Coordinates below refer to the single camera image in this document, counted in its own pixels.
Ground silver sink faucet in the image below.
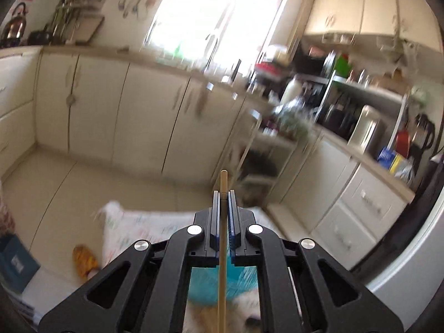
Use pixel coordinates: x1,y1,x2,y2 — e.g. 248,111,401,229
205,33,220,73

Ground black microwave oven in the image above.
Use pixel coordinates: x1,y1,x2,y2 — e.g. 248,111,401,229
293,42,334,77

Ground white thermos bottle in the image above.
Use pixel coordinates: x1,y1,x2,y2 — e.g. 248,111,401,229
280,78,302,106

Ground kitchen window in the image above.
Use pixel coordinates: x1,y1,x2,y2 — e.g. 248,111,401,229
144,0,290,77

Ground cream electric thermos pot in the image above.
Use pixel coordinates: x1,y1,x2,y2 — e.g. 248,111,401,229
347,105,389,158

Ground bag of green vegetables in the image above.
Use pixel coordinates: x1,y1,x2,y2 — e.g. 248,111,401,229
274,97,313,139

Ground wooden chopstick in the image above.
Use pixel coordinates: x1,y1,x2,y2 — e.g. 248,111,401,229
221,170,228,333

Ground copper kettle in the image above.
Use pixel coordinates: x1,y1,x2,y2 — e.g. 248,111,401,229
0,2,28,47

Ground yellow patterned slipper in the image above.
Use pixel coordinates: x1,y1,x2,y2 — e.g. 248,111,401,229
72,244,99,280

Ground red pot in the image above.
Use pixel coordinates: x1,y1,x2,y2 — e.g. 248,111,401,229
395,130,412,158

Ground wall utensil rack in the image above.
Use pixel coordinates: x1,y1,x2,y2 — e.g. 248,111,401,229
52,0,106,39

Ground cream kitchen base cabinets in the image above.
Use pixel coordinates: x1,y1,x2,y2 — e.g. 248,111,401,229
0,47,417,271

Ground blue cardboard box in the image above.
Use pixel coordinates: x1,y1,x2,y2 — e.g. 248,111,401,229
0,234,40,294

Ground white countertop shelf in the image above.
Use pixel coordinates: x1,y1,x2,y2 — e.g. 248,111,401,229
316,71,413,153

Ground white rolling cart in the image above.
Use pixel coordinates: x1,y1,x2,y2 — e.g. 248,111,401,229
229,109,299,209

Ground turquoise plastic basket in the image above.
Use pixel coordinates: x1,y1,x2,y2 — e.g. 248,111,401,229
187,246,259,309

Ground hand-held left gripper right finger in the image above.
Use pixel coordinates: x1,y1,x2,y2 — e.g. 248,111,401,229
227,190,405,333

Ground wooden cutting board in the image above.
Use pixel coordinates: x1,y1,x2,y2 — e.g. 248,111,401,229
74,16,105,46

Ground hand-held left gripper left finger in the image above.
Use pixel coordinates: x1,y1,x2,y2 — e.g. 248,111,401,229
37,191,223,333

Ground dish rack with bowls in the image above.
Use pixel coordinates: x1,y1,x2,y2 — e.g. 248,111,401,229
255,45,295,87

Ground blue and yellow packet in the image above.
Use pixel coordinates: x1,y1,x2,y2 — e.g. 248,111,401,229
377,147,415,183

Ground black wok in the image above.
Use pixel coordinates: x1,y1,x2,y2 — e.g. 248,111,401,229
28,24,52,46

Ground floral white tablecloth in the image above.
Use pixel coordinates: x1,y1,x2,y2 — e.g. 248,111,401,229
94,199,302,333

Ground cream wall cabinets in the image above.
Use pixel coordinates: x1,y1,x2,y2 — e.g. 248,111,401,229
305,0,441,52

